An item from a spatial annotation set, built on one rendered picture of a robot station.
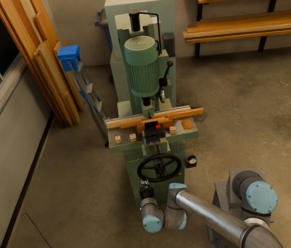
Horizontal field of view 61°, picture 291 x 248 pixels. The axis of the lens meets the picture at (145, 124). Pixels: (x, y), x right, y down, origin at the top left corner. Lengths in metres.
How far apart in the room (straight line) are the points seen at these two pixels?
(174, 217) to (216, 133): 1.74
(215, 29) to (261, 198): 2.58
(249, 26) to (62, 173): 2.94
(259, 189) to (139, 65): 0.89
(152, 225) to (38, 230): 1.48
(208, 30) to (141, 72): 2.27
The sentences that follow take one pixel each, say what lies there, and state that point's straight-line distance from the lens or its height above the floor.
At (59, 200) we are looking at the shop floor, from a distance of 2.64.
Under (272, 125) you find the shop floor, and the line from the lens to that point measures 3.15.
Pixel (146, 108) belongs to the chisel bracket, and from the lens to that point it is 1.60.
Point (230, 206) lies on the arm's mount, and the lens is 1.78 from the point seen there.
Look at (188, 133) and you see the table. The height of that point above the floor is 0.90.
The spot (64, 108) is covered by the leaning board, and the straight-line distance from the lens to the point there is 3.04.
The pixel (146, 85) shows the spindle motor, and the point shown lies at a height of 1.28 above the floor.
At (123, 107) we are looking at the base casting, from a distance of 2.06.
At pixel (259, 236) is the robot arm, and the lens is 0.92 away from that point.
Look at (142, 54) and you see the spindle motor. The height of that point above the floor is 1.48.
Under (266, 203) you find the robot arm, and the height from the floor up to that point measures 0.91.
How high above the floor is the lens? 2.13
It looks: 45 degrees down
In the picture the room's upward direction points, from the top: 8 degrees counter-clockwise
